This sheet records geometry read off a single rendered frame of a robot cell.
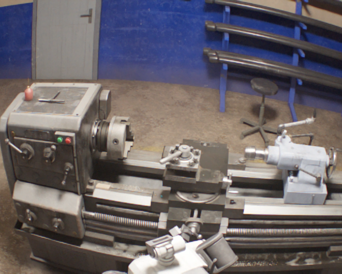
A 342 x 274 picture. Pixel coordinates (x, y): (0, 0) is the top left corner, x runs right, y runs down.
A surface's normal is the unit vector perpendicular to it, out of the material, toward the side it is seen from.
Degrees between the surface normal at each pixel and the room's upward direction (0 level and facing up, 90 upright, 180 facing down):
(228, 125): 0
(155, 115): 0
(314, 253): 0
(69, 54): 90
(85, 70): 90
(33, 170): 90
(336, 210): 36
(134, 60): 90
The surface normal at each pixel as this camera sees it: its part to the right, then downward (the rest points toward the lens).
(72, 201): -0.04, -0.41
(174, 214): 0.04, -0.83
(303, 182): -0.11, 0.16
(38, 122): -0.07, -0.20
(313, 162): -0.13, 0.43
